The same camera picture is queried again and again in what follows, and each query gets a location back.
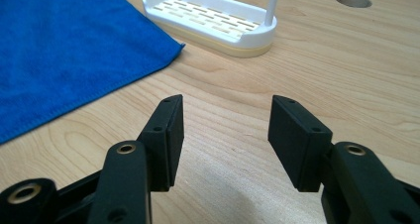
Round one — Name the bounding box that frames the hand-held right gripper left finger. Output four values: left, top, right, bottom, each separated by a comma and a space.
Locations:
87, 93, 185, 224

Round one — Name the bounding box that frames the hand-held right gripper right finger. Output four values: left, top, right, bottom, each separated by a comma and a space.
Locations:
267, 94, 420, 224

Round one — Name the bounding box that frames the blue microfiber cloth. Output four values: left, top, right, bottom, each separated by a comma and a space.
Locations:
0, 0, 186, 145

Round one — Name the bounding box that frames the white slotted drain rack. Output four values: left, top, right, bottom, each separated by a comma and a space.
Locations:
142, 0, 281, 58

